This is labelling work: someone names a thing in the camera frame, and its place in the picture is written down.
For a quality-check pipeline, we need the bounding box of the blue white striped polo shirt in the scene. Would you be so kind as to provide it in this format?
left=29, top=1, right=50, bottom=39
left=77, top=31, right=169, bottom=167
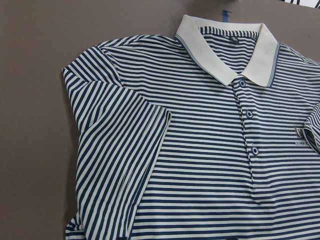
left=62, top=15, right=320, bottom=240

